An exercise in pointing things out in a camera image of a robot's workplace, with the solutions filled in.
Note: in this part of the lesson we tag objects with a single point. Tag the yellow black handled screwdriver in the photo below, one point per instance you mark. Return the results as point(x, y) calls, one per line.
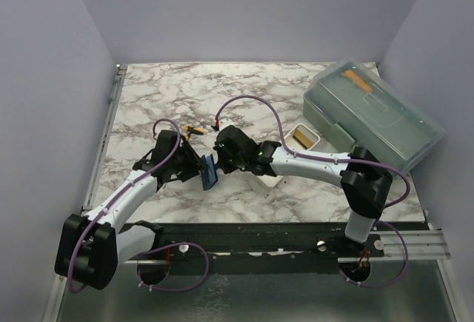
point(192, 131)

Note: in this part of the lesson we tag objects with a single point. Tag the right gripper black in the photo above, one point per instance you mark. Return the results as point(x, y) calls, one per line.
point(225, 168)

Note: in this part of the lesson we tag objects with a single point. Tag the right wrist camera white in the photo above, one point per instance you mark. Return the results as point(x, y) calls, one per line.
point(224, 122)

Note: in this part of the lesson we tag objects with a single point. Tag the aluminium extrusion rail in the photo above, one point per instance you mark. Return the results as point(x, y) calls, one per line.
point(411, 244)

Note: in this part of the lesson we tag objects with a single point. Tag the gold credit card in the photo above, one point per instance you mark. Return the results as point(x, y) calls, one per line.
point(303, 140)

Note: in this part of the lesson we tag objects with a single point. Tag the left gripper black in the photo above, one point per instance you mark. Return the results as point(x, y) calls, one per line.
point(195, 163)

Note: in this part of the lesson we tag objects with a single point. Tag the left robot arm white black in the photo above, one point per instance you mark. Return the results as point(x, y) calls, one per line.
point(108, 217)

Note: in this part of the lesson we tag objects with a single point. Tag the orange item inside box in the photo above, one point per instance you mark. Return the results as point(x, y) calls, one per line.
point(357, 80)

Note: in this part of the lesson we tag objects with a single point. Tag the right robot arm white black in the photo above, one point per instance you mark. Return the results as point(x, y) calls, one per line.
point(364, 181)

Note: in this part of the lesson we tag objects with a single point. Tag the blue leather card holder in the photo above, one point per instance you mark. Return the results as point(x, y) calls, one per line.
point(209, 179)

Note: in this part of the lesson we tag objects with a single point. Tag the grey lidded storage box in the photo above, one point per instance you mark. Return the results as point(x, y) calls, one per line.
point(392, 128)

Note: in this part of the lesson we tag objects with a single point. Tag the black mounting rail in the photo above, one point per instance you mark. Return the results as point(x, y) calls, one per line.
point(257, 249)

